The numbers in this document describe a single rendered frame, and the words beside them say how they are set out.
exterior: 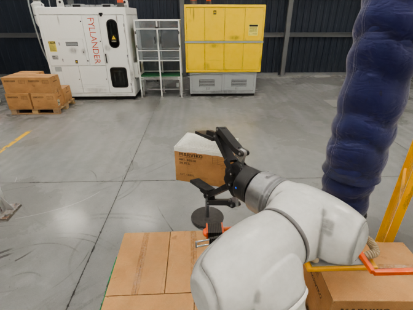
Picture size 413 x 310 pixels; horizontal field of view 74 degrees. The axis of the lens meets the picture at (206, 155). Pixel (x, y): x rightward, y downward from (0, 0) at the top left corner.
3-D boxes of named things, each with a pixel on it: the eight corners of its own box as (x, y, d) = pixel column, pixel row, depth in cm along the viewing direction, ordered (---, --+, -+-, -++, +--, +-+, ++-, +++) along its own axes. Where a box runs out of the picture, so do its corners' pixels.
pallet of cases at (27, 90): (75, 103, 778) (68, 69, 737) (59, 114, 687) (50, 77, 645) (32, 103, 775) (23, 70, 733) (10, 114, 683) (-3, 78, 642)
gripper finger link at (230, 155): (229, 178, 60) (233, 175, 59) (209, 135, 64) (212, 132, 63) (241, 175, 63) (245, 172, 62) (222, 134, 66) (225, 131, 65)
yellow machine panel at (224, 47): (253, 89, 922) (259, 5, 809) (258, 96, 841) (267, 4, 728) (187, 89, 915) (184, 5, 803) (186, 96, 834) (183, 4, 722)
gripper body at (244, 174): (265, 203, 60) (236, 186, 67) (272, 168, 58) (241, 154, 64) (241, 211, 56) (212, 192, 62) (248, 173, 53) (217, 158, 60)
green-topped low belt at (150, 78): (183, 92, 880) (182, 72, 851) (182, 96, 834) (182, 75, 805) (144, 93, 877) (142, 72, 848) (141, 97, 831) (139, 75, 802)
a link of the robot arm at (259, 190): (298, 176, 54) (274, 165, 58) (268, 184, 48) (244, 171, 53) (289, 216, 57) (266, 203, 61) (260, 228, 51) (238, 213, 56)
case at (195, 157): (237, 170, 317) (239, 138, 299) (230, 189, 282) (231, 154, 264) (188, 162, 332) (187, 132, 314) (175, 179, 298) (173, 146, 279)
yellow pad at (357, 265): (365, 253, 139) (368, 246, 136) (377, 270, 130) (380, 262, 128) (300, 256, 138) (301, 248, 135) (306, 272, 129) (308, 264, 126)
